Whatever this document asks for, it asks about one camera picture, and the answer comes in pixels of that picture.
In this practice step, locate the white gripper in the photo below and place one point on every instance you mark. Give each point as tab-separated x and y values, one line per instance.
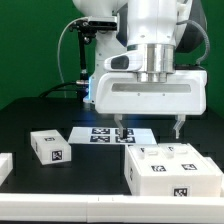
182	94

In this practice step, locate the white door panel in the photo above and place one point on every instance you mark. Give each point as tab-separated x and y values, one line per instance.
151	159
183	159

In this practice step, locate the white cabinet body box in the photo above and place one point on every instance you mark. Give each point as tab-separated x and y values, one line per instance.
164	185

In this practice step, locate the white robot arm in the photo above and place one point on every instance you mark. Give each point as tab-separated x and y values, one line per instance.
156	28

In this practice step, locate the white base tag sheet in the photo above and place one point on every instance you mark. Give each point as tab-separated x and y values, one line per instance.
98	135

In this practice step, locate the small white tagged box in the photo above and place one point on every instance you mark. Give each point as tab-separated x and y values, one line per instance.
50	147

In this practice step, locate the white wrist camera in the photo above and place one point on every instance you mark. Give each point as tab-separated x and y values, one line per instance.
129	61

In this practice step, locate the white right fence rail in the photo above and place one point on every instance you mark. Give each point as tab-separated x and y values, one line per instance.
215	179

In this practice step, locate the white fence rail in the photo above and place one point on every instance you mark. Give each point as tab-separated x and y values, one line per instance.
215	179
111	208
6	166

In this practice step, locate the black camera on stand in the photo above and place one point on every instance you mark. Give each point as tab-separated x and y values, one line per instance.
87	28

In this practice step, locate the white left fence rail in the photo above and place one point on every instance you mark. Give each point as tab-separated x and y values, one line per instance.
6	166

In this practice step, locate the white front fence rail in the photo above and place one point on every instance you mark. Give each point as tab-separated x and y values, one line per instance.
111	208

